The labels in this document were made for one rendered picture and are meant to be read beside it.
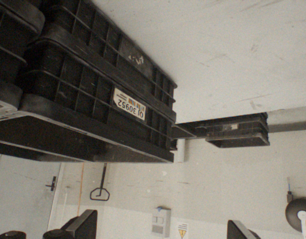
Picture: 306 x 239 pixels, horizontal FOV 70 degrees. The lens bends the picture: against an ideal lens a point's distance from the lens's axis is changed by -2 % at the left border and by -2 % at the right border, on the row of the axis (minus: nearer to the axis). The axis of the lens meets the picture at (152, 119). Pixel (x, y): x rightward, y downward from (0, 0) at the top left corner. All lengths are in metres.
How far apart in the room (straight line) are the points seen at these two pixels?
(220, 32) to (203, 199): 3.19
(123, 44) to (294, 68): 0.40
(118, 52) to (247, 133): 1.31
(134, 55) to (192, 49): 0.13
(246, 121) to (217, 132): 0.22
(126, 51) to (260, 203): 3.00
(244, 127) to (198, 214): 2.16
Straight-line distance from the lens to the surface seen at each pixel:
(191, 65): 0.58
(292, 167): 3.26
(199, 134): 2.09
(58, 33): 0.36
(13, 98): 0.30
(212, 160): 3.54
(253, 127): 1.65
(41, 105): 0.31
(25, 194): 3.94
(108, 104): 0.40
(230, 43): 0.51
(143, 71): 0.51
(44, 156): 0.98
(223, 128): 1.70
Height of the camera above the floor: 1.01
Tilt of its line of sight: 18 degrees down
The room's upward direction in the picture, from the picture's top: 175 degrees counter-clockwise
